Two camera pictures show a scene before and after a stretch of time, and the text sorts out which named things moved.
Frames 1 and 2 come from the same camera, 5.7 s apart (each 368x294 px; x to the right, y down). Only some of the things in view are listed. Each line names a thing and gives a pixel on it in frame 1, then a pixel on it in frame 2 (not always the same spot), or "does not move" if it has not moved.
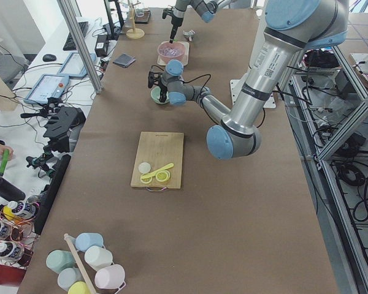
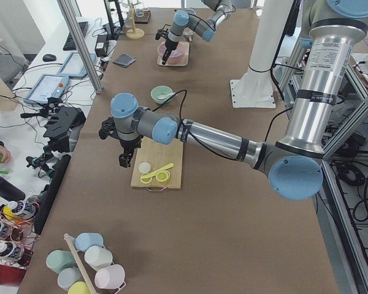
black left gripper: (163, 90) to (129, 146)
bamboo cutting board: (159, 149) does not move
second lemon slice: (146, 180) does not move
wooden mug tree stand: (134, 33) does not move
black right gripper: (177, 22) to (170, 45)
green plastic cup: (57, 260) does not move
